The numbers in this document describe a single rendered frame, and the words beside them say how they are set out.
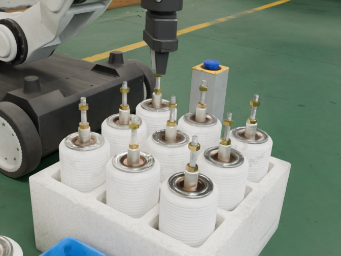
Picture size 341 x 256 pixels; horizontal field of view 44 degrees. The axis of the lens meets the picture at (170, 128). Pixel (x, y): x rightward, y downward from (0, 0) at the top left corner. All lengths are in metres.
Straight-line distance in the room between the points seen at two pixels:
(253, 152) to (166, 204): 0.25
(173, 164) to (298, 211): 0.43
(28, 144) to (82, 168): 0.33
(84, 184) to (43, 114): 0.36
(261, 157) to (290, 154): 0.54
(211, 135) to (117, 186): 0.26
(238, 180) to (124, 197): 0.21
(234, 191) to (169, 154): 0.14
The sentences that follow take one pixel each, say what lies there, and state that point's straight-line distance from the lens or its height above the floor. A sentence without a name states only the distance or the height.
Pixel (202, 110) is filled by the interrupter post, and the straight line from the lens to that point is 0.90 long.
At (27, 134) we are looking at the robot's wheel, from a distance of 1.09.
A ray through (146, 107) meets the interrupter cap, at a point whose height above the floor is 0.25.
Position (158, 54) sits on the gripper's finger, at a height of 0.38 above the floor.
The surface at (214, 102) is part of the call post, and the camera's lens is 1.06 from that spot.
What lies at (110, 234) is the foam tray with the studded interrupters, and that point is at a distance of 0.75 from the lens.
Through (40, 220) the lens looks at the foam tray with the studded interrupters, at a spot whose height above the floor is 0.09.
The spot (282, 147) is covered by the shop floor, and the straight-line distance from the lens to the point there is 1.42.
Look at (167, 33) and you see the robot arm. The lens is 0.88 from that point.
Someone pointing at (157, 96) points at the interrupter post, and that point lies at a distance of 0.96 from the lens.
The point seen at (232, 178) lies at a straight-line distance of 0.75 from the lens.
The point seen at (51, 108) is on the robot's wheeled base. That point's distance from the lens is 1.14.
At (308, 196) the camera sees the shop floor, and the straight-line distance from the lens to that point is 1.19.
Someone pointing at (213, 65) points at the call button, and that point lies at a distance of 1.05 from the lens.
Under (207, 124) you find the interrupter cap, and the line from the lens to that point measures 0.90.
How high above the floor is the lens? 0.63
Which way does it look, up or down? 26 degrees down
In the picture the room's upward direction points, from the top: 4 degrees clockwise
